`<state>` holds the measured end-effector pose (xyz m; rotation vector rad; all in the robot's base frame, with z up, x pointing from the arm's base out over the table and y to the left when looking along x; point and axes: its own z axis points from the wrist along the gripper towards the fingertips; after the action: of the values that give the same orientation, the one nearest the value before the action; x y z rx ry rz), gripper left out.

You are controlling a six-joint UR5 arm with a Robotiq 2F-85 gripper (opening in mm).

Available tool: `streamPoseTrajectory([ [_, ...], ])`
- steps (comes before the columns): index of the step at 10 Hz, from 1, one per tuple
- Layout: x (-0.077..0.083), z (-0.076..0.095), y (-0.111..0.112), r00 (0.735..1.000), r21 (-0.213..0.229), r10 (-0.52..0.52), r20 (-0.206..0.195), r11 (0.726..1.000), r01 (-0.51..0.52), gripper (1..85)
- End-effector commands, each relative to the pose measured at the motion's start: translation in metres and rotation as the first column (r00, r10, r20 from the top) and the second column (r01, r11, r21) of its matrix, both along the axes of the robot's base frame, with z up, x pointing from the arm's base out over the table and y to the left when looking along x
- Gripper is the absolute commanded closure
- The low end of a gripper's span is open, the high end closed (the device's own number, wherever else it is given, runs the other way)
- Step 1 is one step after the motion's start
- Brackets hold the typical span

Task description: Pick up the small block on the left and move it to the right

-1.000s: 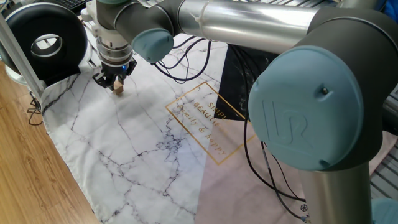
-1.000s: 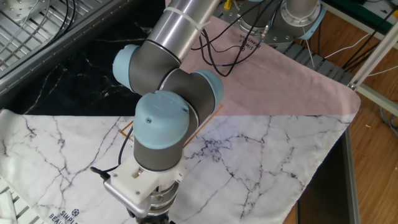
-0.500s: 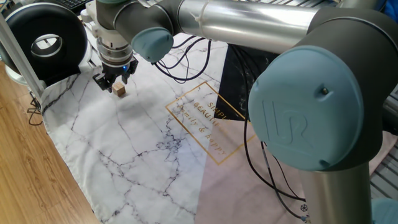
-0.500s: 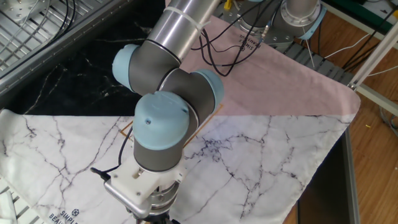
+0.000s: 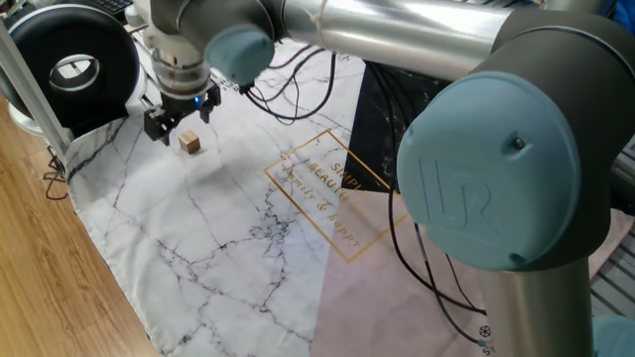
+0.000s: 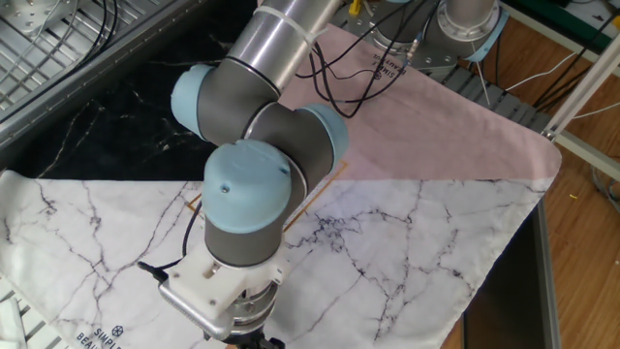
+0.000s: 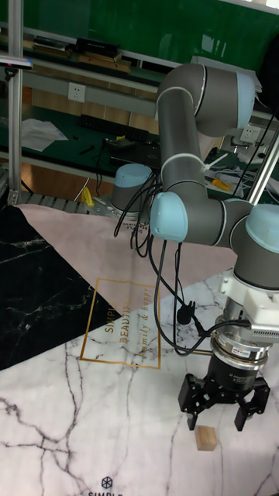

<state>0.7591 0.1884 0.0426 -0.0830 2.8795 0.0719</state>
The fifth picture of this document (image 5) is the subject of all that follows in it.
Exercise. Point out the small wooden block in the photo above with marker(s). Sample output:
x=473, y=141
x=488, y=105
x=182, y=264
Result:
x=189, y=143

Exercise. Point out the aluminium frame post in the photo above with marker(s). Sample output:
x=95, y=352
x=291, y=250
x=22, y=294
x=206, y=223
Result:
x=30, y=94

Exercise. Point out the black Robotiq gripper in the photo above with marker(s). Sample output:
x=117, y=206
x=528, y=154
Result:
x=186, y=104

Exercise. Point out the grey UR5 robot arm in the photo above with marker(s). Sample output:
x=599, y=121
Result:
x=397, y=30

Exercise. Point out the black keyboard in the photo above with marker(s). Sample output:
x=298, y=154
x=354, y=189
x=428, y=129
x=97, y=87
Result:
x=111, y=5

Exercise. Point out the marble print tablecloth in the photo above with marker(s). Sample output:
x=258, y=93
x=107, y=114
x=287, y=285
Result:
x=198, y=223

